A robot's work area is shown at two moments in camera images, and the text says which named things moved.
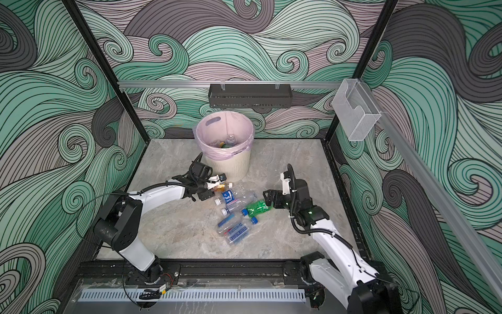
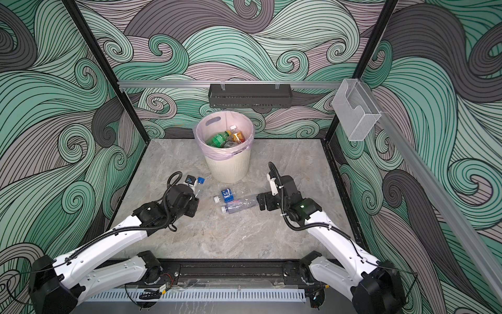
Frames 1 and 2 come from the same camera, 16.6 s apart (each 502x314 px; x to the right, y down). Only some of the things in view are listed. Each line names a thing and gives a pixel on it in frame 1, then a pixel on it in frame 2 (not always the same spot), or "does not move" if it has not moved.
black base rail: [121, 273] does not move
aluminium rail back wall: [229, 84] does not move
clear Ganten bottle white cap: [239, 203] does not move
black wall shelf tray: [250, 95] does not move
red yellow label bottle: [219, 188] → [237, 135]
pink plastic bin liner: [225, 135] does not move
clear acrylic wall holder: [356, 109] does not move
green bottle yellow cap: [256, 207] → [218, 140]
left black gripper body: [202, 186] → [190, 210]
